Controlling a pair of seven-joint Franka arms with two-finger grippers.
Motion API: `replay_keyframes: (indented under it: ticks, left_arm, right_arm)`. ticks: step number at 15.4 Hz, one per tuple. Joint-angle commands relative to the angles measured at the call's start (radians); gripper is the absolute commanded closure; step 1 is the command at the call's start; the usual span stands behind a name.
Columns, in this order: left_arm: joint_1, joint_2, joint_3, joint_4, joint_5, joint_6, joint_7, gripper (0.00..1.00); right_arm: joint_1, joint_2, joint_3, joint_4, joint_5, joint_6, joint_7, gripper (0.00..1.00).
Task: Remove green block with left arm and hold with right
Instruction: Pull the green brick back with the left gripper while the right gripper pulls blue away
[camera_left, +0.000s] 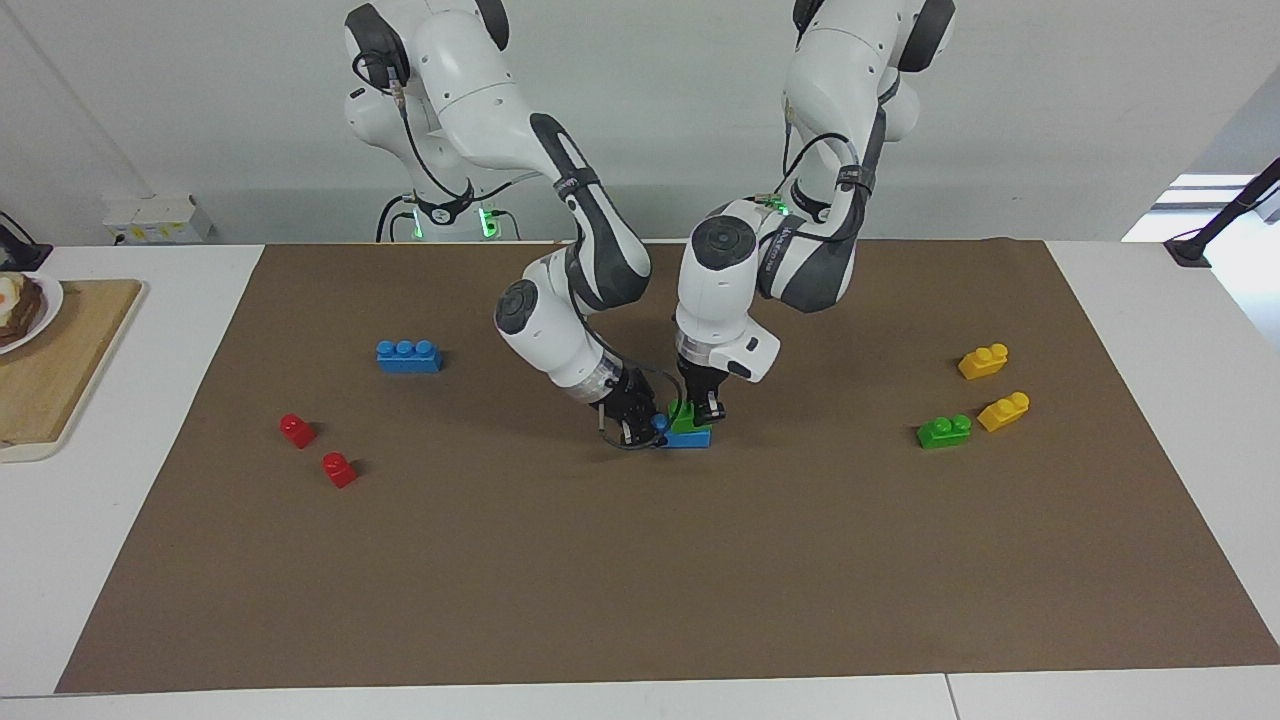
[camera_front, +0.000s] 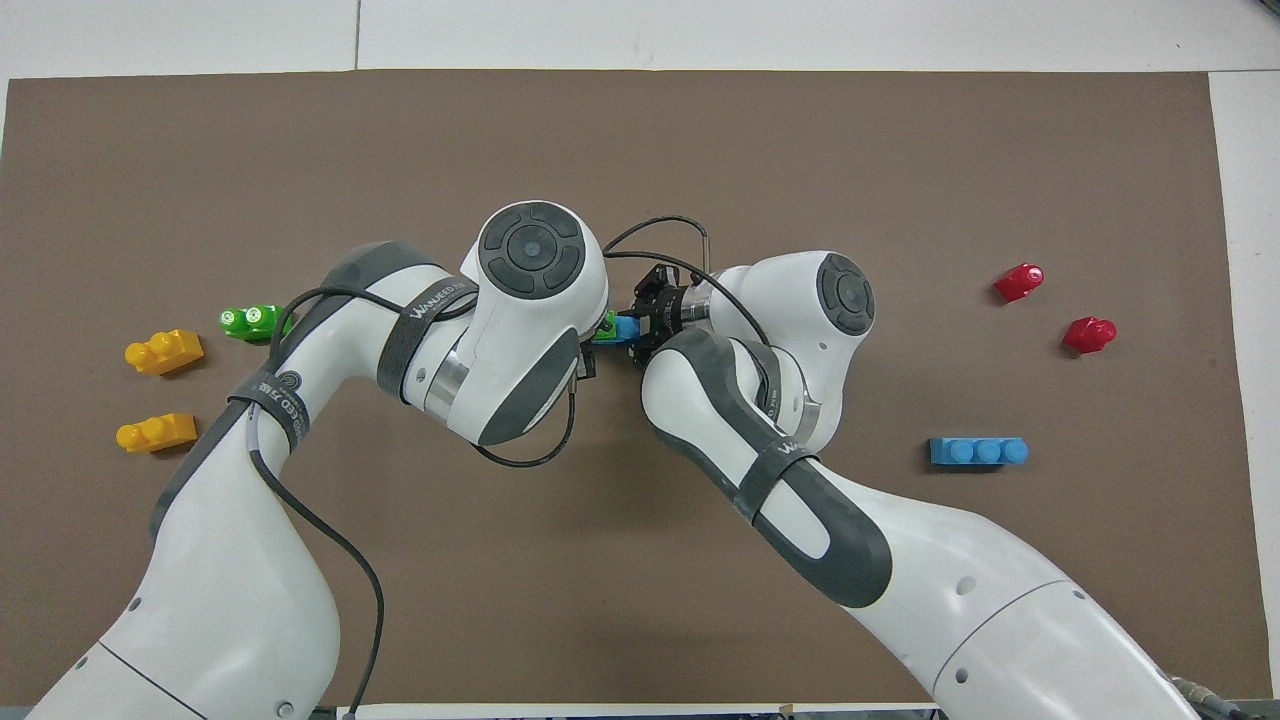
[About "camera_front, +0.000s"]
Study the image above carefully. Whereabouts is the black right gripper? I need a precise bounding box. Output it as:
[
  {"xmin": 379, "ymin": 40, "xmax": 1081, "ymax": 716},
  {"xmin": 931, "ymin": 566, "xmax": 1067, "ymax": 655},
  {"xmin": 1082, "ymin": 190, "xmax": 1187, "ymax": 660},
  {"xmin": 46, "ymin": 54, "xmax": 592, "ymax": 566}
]
[{"xmin": 626, "ymin": 262, "xmax": 703, "ymax": 363}]

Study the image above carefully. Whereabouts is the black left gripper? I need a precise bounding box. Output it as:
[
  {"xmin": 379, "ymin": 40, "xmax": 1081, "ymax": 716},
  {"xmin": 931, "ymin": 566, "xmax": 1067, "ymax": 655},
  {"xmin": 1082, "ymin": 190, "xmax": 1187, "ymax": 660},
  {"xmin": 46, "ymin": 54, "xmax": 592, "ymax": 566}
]
[{"xmin": 577, "ymin": 338, "xmax": 657, "ymax": 382}]

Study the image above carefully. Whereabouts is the red single-stud block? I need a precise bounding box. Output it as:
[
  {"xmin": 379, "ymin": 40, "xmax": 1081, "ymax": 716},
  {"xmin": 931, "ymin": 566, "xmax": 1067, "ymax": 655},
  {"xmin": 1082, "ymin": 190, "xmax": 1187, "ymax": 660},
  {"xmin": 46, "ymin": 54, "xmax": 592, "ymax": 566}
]
[
  {"xmin": 993, "ymin": 263, "xmax": 1046, "ymax": 304},
  {"xmin": 1062, "ymin": 316, "xmax": 1118, "ymax": 355}
]

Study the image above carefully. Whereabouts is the green block with white-printed studs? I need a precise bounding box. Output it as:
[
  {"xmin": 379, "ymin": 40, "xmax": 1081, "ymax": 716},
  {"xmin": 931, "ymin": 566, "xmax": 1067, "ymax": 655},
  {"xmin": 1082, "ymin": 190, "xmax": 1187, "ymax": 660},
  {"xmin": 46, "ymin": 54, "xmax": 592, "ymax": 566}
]
[{"xmin": 220, "ymin": 304, "xmax": 295, "ymax": 343}]

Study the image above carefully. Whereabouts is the yellow two-stud block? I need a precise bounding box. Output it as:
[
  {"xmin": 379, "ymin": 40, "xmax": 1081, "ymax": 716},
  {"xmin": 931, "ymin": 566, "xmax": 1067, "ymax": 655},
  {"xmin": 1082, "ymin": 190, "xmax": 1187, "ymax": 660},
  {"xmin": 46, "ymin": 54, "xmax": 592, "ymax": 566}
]
[
  {"xmin": 116, "ymin": 413, "xmax": 198, "ymax": 454},
  {"xmin": 124, "ymin": 329, "xmax": 205, "ymax": 377}
]

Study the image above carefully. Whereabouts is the brown table mat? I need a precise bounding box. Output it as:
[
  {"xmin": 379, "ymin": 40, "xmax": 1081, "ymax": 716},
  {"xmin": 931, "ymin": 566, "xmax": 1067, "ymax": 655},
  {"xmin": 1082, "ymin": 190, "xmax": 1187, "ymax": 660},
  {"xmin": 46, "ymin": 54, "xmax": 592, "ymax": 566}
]
[{"xmin": 0, "ymin": 68, "xmax": 1276, "ymax": 709}]

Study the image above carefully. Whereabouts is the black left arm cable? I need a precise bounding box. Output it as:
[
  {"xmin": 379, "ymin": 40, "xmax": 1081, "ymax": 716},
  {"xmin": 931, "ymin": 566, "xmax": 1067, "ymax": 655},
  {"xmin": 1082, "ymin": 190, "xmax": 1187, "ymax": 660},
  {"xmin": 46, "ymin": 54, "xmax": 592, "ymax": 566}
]
[{"xmin": 248, "ymin": 285, "xmax": 581, "ymax": 719}]

